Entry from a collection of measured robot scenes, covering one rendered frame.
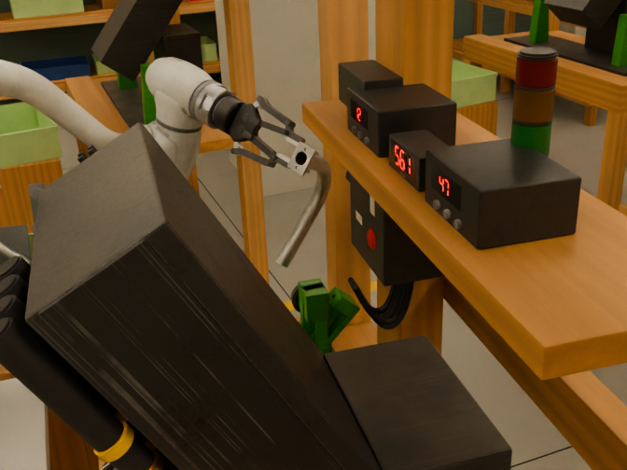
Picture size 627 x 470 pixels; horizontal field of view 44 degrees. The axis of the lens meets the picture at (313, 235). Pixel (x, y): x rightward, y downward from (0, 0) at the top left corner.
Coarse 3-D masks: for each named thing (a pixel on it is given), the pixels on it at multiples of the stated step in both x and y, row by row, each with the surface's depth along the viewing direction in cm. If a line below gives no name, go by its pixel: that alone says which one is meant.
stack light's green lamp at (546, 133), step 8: (512, 128) 101; (520, 128) 99; (528, 128) 99; (536, 128) 98; (544, 128) 99; (512, 136) 101; (520, 136) 100; (528, 136) 99; (536, 136) 99; (544, 136) 99; (512, 144) 101; (520, 144) 100; (528, 144) 100; (536, 144) 99; (544, 144) 100; (544, 152) 100
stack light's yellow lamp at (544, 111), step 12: (516, 96) 99; (528, 96) 97; (540, 96) 97; (552, 96) 98; (516, 108) 99; (528, 108) 98; (540, 108) 97; (552, 108) 99; (516, 120) 100; (528, 120) 98; (540, 120) 98
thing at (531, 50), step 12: (528, 48) 98; (540, 48) 98; (552, 48) 97; (528, 60) 96; (540, 60) 95; (552, 60) 96; (516, 72) 98; (528, 72) 96; (540, 72) 95; (552, 72) 96; (516, 84) 99; (528, 84) 97; (540, 84) 96; (552, 84) 97
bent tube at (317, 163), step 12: (300, 144) 150; (300, 156) 152; (312, 156) 149; (300, 168) 150; (312, 168) 153; (324, 168) 156; (324, 180) 160; (324, 192) 162; (312, 204) 163; (300, 216) 164; (312, 216) 163; (300, 228) 163; (288, 240) 164; (300, 240) 164; (288, 252) 164; (288, 264) 165
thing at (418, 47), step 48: (336, 0) 166; (384, 0) 133; (432, 0) 126; (336, 48) 170; (384, 48) 136; (432, 48) 130; (336, 96) 175; (336, 192) 184; (336, 240) 190; (384, 288) 157; (432, 288) 149; (384, 336) 162; (432, 336) 154
